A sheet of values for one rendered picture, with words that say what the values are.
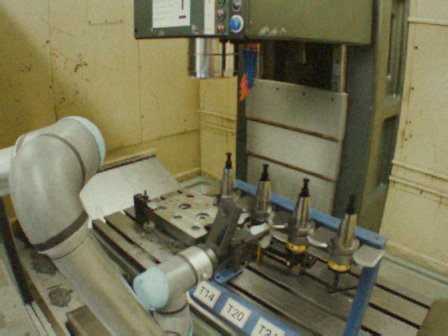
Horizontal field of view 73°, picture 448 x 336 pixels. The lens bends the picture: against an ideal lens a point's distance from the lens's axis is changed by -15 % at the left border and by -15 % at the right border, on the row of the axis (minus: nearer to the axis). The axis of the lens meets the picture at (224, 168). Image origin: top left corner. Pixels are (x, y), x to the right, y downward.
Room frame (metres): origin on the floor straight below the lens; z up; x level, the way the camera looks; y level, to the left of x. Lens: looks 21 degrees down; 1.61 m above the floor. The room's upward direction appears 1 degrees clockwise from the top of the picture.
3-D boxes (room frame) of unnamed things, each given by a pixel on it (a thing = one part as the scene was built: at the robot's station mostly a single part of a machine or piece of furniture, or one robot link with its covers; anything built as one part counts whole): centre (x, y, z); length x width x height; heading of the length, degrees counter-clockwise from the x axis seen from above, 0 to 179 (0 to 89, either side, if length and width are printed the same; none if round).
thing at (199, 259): (0.59, 0.06, 1.16); 0.08 x 0.05 x 0.08; 45
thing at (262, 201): (0.74, -0.09, 1.26); 0.04 x 0.04 x 0.07
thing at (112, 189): (1.57, 0.51, 0.75); 0.89 x 0.67 x 0.26; 135
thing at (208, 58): (1.10, 0.04, 1.54); 0.16 x 0.16 x 0.12
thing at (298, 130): (1.41, -0.28, 1.16); 0.48 x 0.05 x 0.51; 45
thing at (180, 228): (1.15, 0.11, 0.97); 0.29 x 0.23 x 0.05; 45
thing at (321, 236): (0.62, -0.21, 1.21); 0.07 x 0.05 x 0.01; 135
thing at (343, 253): (0.58, -0.24, 1.21); 0.06 x 0.06 x 0.03
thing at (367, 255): (0.54, -0.28, 1.21); 0.07 x 0.05 x 0.01; 135
